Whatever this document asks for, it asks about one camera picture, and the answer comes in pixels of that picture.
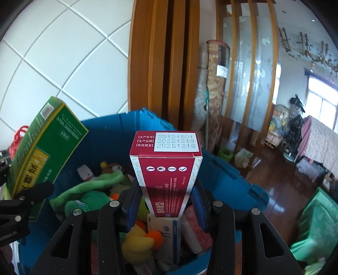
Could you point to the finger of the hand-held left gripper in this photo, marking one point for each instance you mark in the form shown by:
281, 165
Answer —
4, 158
34, 191

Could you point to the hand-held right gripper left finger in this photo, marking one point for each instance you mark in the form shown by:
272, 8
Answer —
133, 209

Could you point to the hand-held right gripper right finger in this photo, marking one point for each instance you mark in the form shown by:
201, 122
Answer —
199, 211

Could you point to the yellow duck plush toy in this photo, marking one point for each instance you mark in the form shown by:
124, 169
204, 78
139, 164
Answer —
137, 240

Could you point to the blue plastic crate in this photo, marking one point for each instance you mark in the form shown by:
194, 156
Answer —
224, 179

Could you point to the green frog plush toy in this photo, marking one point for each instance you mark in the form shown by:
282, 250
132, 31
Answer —
87, 201

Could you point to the long dark red box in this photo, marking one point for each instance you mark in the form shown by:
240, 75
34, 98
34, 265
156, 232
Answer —
166, 172

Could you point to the green cardboard box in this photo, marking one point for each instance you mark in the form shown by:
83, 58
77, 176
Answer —
47, 132

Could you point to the red bear-face carry case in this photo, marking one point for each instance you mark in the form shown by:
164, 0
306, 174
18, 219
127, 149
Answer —
18, 137

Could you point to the white blue medicine box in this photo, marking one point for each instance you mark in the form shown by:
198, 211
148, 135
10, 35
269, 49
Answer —
163, 232

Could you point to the brown plush toy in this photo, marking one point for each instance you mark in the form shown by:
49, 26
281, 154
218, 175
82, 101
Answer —
113, 168

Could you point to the small pink tissue pack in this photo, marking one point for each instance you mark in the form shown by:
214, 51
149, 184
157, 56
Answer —
85, 172

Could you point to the green plastic bucket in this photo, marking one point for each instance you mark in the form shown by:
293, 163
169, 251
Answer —
225, 154

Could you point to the green white tissue package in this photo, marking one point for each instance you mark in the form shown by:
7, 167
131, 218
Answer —
243, 157

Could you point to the green cloth-covered furniture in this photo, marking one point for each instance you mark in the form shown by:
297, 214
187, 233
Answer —
317, 224

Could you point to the pile of plastic bags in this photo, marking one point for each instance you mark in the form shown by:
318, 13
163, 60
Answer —
280, 119

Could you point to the black coat rack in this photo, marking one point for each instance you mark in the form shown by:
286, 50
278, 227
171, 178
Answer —
295, 124

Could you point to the rolled patterned carpet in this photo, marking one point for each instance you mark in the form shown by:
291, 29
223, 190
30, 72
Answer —
214, 79

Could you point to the floral cloth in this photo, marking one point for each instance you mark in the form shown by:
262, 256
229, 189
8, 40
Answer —
322, 142

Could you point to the wooden frosted glass partition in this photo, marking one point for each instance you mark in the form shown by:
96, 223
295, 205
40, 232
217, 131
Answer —
245, 66

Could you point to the window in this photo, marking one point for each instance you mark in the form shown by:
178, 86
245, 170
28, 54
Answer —
322, 97

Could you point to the wooden door frame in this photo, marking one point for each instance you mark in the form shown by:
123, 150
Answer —
148, 66

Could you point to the wall branch decoration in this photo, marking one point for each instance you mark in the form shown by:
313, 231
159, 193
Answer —
311, 50

